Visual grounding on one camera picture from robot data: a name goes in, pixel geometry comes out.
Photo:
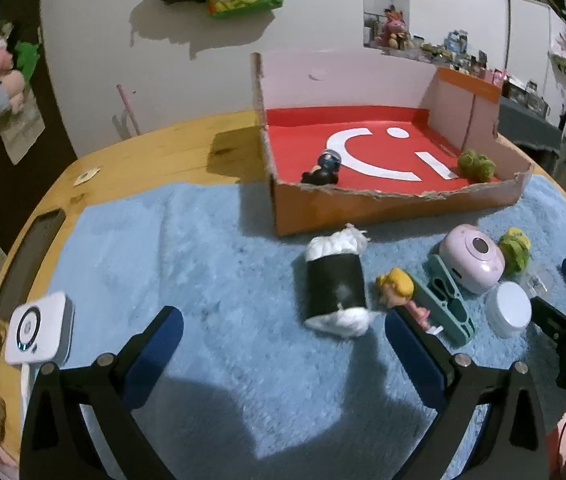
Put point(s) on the black phone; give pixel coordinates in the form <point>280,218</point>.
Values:
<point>28,265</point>

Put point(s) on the cardboard box with red bottom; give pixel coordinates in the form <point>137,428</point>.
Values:
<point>313,210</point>

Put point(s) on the row of small knickknacks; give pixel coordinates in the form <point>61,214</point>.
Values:
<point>468,57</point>

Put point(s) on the pink round toy camera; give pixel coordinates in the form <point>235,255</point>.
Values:
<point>468,260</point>

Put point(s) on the blonde doll figure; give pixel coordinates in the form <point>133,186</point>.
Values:
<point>398,287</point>

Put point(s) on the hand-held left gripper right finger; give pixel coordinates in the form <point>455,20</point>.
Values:
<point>413,355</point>

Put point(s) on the green plush toy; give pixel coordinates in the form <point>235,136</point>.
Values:
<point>27,57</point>

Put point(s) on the white round jar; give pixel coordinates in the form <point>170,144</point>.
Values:
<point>509,307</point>

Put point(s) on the white cabinet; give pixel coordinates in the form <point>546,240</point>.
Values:
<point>530,50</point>

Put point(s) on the light blue fuzzy blanket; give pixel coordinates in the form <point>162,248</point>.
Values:
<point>188,260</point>

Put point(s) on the pink stick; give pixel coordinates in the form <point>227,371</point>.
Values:
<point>128,110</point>

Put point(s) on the white square device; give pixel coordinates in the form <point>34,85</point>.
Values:
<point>38,327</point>

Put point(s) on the green pompom ball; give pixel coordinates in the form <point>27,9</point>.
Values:
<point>515,257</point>
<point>475,164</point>

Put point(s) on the teal clothespin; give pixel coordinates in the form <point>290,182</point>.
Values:
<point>450,310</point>

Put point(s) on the red and pink plush toy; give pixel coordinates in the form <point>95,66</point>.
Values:
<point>394,30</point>

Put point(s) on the black figure with blue helmet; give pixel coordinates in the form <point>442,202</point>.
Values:
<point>324,170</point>

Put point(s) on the black and white plush roll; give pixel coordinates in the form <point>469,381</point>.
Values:
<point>335,280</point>

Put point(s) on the small white sticker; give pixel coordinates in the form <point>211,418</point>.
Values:
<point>85,176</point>

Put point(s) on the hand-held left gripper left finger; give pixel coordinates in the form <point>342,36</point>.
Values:
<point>155,355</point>

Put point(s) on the table with dark cloth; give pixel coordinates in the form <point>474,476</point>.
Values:
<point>528,127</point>

